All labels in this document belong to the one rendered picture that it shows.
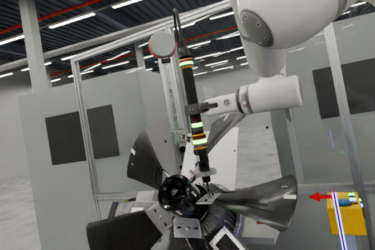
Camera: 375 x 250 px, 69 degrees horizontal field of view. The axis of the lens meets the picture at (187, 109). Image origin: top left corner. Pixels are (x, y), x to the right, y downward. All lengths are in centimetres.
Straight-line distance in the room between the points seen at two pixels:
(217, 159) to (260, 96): 53
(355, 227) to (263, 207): 38
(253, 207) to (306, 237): 88
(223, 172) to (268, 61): 67
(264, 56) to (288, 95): 18
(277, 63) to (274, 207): 38
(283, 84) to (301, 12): 45
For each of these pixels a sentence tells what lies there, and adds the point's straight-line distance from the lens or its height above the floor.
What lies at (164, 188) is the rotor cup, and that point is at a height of 123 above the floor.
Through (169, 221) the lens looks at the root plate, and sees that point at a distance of 97.
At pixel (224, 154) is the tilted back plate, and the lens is 123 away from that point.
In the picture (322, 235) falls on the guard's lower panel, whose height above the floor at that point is 75.
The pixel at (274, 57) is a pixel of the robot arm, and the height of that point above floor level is 153.
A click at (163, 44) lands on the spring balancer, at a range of 161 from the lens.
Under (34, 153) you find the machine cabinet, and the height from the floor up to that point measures 135.
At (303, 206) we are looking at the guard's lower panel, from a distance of 160.
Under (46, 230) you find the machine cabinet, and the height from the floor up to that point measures 44.
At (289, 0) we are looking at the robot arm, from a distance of 32.
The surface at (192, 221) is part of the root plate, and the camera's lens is 92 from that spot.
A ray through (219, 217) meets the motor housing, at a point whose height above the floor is 110.
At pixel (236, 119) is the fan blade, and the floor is 141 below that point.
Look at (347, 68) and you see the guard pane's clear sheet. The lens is 151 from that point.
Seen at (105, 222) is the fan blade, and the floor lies 115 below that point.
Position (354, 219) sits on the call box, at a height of 103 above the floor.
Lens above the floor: 144
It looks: 2 degrees up
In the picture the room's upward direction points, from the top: 10 degrees counter-clockwise
